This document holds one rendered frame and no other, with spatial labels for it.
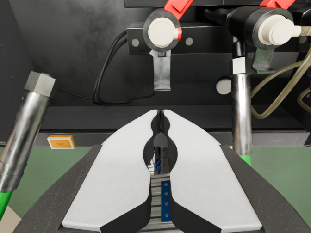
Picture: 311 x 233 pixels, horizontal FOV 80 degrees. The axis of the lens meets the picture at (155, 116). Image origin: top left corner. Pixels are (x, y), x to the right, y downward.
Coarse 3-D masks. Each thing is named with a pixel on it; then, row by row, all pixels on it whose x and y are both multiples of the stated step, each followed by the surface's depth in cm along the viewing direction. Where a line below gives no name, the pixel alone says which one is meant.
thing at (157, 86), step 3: (156, 84) 16; (159, 84) 16; (162, 84) 16; (165, 84) 16; (168, 84) 16; (156, 87) 16; (159, 87) 16; (162, 87) 16; (165, 87) 16; (168, 87) 16; (156, 90) 16; (159, 90) 16; (162, 90) 16; (165, 90) 16; (168, 90) 16
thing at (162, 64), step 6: (156, 54) 15; (168, 54) 15; (156, 60) 15; (162, 60) 15; (168, 60) 15; (156, 66) 15; (162, 66) 15; (168, 66) 15; (156, 72) 16; (162, 72) 16; (168, 72) 16; (156, 78) 16; (162, 78) 16; (168, 78) 16
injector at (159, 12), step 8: (160, 8) 17; (152, 16) 13; (160, 16) 13; (168, 16) 13; (144, 24) 14; (176, 24) 13; (144, 32) 14; (176, 40) 14; (152, 48) 14; (160, 48) 14; (168, 48) 14
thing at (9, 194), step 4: (8, 192) 15; (12, 192) 15; (0, 196) 14; (4, 196) 14; (8, 196) 15; (0, 200) 14; (4, 200) 14; (8, 200) 15; (0, 204) 14; (4, 204) 14; (0, 208) 14; (4, 208) 15; (0, 212) 14; (4, 212) 15; (0, 216) 14; (0, 220) 15
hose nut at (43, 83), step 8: (32, 72) 15; (32, 80) 15; (40, 80) 14; (48, 80) 15; (56, 80) 15; (24, 88) 15; (32, 88) 14; (40, 88) 15; (48, 88) 15; (56, 88) 16; (48, 96) 15
